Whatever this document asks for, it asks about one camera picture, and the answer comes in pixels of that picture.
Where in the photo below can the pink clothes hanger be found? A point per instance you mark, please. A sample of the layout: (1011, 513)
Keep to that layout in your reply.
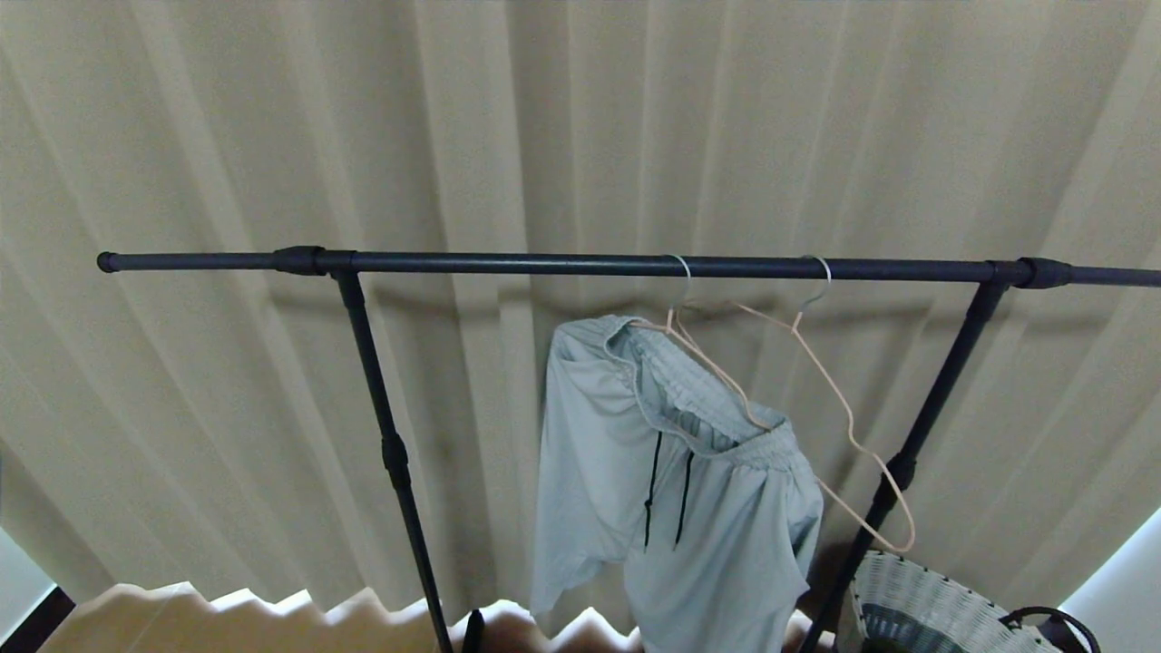
(671, 322)
(849, 422)

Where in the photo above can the pale grey shorts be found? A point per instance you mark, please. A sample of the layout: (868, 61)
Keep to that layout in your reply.
(599, 472)

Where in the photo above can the black clothes rack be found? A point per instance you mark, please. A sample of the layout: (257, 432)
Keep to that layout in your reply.
(544, 265)

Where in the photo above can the white laundry basket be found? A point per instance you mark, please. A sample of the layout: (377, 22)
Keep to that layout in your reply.
(916, 589)

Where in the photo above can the beige curtain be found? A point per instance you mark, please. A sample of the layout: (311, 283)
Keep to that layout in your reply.
(363, 118)

